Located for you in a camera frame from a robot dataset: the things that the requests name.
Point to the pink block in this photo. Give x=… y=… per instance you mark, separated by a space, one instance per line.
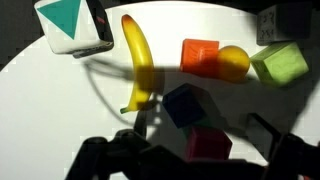
x=208 y=143

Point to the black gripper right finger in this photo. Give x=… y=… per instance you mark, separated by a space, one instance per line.
x=288 y=156

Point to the lime green block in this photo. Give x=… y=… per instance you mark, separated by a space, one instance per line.
x=281 y=63

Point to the orange block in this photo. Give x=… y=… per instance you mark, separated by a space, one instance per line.
x=198 y=56

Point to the white cube with teal triangle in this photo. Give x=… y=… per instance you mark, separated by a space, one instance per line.
x=66 y=20

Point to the yellow banana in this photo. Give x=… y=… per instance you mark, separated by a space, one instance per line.
x=140 y=53

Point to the blue block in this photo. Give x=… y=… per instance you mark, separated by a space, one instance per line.
x=183 y=105

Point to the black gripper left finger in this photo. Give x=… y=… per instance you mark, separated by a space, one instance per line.
x=140 y=125

